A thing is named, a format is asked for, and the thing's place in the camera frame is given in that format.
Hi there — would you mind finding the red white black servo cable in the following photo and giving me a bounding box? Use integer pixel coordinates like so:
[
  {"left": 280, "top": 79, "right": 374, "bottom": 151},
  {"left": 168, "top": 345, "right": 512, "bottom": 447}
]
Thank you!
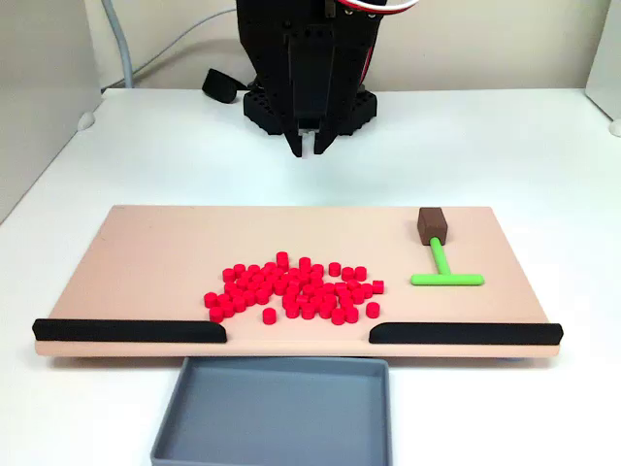
[{"left": 334, "top": 0, "right": 421, "bottom": 88}]

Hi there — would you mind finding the green tool with brown handle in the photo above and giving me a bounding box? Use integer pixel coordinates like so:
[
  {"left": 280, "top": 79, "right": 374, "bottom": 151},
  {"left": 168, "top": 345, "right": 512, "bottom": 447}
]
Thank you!
[{"left": 409, "top": 207, "right": 485, "bottom": 287}]

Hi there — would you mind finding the grey plastic tray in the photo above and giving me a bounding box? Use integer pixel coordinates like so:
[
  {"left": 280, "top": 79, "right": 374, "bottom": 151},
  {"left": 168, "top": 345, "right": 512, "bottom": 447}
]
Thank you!
[{"left": 148, "top": 356, "right": 393, "bottom": 466}]

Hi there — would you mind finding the white usb cable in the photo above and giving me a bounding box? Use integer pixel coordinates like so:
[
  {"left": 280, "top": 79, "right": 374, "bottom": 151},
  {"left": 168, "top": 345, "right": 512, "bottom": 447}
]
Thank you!
[{"left": 130, "top": 7, "right": 240, "bottom": 79}]

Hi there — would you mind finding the grey hose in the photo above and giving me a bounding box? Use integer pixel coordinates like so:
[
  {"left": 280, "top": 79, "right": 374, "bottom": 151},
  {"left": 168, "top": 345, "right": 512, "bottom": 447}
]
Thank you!
[{"left": 100, "top": 0, "right": 136, "bottom": 89}]

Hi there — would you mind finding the pink board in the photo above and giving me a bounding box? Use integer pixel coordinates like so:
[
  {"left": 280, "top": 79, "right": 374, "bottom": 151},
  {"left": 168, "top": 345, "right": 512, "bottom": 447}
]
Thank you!
[{"left": 34, "top": 204, "right": 564, "bottom": 360}]

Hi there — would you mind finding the black foam rail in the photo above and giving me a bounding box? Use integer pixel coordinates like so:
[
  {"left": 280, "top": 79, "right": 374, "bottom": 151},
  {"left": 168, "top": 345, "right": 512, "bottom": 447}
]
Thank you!
[
  {"left": 31, "top": 317, "right": 228, "bottom": 345},
  {"left": 368, "top": 320, "right": 565, "bottom": 346}
]

